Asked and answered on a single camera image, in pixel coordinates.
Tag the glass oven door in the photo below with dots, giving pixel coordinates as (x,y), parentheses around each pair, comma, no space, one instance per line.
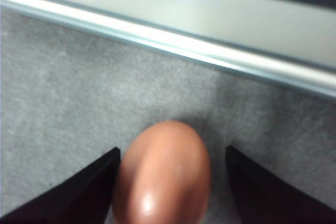
(168,6)

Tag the silver crumb tray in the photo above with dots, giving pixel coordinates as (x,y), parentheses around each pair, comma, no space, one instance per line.
(168,41)

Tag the brown egg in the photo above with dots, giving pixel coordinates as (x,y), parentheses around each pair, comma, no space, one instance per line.
(162,171)

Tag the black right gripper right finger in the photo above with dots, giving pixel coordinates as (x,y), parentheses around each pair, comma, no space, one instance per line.
(267,195)

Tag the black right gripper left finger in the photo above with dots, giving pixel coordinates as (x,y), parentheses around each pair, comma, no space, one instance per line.
(73,197)

